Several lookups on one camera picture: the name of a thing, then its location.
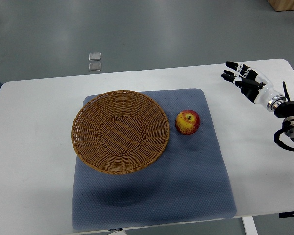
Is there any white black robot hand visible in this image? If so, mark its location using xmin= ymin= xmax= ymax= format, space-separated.
xmin=221 ymin=61 xmax=286 ymax=112

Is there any red yellow apple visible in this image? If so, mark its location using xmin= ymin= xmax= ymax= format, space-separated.
xmin=175 ymin=110 xmax=201 ymax=135

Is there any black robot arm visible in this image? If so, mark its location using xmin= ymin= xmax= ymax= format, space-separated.
xmin=273 ymin=81 xmax=294 ymax=152

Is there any brown wicker basket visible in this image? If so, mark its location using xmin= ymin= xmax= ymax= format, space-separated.
xmin=71 ymin=90 xmax=170 ymax=175

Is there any wooden box corner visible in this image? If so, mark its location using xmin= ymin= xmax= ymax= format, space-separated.
xmin=267 ymin=0 xmax=294 ymax=12

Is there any blue grey mat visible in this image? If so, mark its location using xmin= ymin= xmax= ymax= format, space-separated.
xmin=72 ymin=89 xmax=236 ymax=230

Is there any black table control panel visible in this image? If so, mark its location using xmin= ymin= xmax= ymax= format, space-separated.
xmin=279 ymin=211 xmax=294 ymax=218

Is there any white table leg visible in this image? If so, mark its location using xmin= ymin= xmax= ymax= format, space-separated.
xmin=242 ymin=216 xmax=258 ymax=235

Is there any lower floor socket plate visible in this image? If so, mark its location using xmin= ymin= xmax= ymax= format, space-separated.
xmin=89 ymin=62 xmax=102 ymax=72

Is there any floor socket plate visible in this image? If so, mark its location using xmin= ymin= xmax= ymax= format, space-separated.
xmin=89 ymin=52 xmax=101 ymax=61
xmin=89 ymin=62 xmax=102 ymax=72

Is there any upper floor socket plate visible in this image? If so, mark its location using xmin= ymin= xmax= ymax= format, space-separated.
xmin=89 ymin=52 xmax=101 ymax=61

